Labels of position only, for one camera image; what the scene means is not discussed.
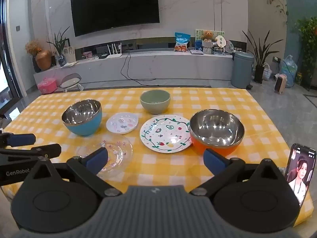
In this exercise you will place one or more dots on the grass plant in glass vase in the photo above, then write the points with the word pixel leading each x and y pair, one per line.
pixel 61 60

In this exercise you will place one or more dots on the green picture board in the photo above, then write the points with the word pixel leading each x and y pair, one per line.
pixel 198 36

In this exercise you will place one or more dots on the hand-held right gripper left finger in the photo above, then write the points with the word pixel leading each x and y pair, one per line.
pixel 96 157

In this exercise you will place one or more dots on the copper vase with dried flowers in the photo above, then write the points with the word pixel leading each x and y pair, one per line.
pixel 43 59

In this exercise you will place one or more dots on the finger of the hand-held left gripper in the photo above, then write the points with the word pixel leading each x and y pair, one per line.
pixel 49 150
pixel 21 139

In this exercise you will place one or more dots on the round paper fan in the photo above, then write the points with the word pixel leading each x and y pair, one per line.
pixel 222 41

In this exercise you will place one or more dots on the brown teddy bear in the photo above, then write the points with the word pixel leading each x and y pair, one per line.
pixel 207 36

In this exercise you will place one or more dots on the leafy green plant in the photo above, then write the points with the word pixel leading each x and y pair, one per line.
pixel 308 44

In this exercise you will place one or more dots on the small white sticker plate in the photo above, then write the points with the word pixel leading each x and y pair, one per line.
pixel 122 122

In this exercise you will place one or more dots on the large blue water bottle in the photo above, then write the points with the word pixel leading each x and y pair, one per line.
pixel 289 69

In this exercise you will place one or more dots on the white picture card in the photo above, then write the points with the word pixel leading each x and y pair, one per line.
pixel 69 54

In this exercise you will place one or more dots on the white tablet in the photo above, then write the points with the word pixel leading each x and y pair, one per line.
pixel 197 52

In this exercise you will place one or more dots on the green ceramic bowl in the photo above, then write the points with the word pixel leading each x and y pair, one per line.
pixel 154 101

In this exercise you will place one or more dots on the woven basket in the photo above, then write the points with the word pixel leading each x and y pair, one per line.
pixel 267 73

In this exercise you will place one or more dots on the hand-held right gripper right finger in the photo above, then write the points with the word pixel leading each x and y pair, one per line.
pixel 213 160

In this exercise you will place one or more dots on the smartphone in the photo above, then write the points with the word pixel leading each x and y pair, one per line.
pixel 299 173

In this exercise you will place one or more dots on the white router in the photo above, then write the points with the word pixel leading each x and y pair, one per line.
pixel 114 55

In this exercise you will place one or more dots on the grey television cabinet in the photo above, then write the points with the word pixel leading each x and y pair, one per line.
pixel 161 65

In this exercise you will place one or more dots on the orange steel bowl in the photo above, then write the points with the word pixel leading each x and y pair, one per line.
pixel 218 129

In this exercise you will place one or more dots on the clear glass plate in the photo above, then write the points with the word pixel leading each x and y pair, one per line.
pixel 118 153

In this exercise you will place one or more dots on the yellow checked tablecloth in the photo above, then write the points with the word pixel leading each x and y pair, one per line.
pixel 161 168

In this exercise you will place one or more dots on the blue steel bowl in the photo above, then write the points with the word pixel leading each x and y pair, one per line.
pixel 83 119

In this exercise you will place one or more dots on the black wall television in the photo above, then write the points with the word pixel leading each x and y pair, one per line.
pixel 114 5

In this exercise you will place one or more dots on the pink space heater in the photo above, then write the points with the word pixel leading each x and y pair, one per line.
pixel 280 84

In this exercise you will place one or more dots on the pink case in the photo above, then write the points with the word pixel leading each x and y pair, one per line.
pixel 47 86

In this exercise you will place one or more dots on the grey round stool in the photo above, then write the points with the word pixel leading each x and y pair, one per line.
pixel 70 81

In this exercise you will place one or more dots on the grey-blue trash bin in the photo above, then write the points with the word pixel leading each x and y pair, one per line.
pixel 242 70

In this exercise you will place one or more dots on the potted plant in black pot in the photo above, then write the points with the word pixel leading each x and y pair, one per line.
pixel 259 54

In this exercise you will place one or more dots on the blue snack bag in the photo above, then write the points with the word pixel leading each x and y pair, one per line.
pixel 182 42

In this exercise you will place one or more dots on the large white fruit-print plate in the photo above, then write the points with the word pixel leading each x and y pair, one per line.
pixel 166 133

